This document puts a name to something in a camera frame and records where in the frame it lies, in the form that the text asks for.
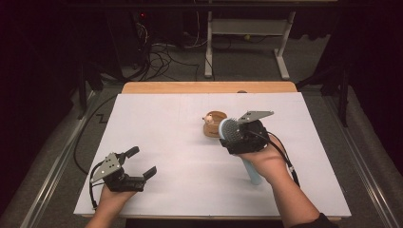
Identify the wooden table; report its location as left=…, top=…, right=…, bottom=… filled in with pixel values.
left=81, top=81, right=343, bottom=222

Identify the black stand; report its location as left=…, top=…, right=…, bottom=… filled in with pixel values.
left=75, top=58, right=106, bottom=121
left=296, top=61, right=351, bottom=128

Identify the light blue hairbrush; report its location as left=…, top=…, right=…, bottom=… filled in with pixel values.
left=218, top=117, right=264, bottom=186

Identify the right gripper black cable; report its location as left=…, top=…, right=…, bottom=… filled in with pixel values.
left=253, top=129, right=301, bottom=188

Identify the aluminium floor rail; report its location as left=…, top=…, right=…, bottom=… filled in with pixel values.
left=19, top=90, right=98, bottom=228
left=322, top=94, right=397, bottom=228

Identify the bundle of floor cables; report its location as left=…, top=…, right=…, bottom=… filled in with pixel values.
left=125, top=10, right=218, bottom=83

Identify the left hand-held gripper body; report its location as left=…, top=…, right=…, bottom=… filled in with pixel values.
left=89, top=152, right=146, bottom=193

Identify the black sleeve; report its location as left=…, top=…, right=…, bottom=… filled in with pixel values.
left=290, top=212, right=340, bottom=228

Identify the person's right hand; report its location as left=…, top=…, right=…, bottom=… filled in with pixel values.
left=237, top=136, right=292, bottom=187

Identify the white metal stand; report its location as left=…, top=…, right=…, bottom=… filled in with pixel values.
left=203, top=9, right=297, bottom=81

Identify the white board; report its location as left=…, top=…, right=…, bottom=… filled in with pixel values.
left=73, top=92, right=352, bottom=219

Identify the black floor cable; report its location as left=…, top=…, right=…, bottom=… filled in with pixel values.
left=72, top=94, right=119, bottom=176

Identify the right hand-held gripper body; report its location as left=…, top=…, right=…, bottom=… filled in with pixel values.
left=236, top=109, right=276, bottom=156

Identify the person's left hand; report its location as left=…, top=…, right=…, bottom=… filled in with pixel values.
left=95, top=185, right=138, bottom=217

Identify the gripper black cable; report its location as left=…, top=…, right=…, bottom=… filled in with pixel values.
left=253, top=129, right=301, bottom=188
left=88, top=161, right=108, bottom=211

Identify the black computer tower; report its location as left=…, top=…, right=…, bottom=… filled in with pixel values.
left=105, top=9, right=150, bottom=68

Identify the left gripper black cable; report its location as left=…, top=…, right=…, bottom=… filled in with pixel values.
left=88, top=161, right=108, bottom=211

